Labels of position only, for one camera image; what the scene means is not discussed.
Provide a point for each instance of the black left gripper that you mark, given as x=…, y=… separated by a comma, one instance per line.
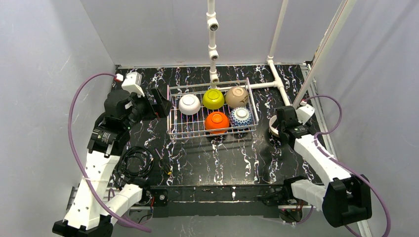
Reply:
x=154, y=103

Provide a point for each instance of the beige floral bowl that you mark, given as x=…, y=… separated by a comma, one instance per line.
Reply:
x=236, y=97

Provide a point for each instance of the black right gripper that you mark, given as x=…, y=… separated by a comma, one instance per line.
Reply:
x=279, y=122

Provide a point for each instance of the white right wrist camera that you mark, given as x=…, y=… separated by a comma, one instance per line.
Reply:
x=304, y=113

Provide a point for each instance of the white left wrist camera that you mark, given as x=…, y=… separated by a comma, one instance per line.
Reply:
x=132, y=84

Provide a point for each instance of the white wire dish rack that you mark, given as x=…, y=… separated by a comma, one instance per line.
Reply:
x=182, y=126

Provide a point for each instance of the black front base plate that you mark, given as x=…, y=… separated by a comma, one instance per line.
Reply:
x=264, y=200

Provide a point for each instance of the white PVC camera post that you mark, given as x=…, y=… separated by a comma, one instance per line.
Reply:
x=212, y=26

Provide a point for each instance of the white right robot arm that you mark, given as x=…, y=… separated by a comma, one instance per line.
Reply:
x=343, y=198

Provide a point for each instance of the black yellow screwdriver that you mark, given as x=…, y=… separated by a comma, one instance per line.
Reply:
x=165, y=166

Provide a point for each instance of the orange bowl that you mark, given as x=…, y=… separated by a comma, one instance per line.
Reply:
x=217, y=123

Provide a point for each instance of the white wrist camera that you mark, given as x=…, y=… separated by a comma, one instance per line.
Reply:
x=304, y=113
x=132, y=84

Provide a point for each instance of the white diagonal PVC pole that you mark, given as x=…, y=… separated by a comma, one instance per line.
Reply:
x=325, y=45

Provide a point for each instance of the yellow-green bowl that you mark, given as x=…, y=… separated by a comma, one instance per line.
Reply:
x=213, y=99

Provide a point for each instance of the cream white bowl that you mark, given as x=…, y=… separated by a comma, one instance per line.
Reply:
x=272, y=129

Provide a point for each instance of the aluminium extrusion frame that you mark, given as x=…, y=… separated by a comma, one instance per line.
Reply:
x=73, y=199

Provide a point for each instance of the white PVC pipe frame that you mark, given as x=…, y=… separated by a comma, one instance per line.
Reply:
x=243, y=41

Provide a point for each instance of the blue patterned bowl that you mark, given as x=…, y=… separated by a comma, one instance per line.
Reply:
x=240, y=116

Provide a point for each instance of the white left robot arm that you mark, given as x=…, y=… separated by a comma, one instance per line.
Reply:
x=104, y=151

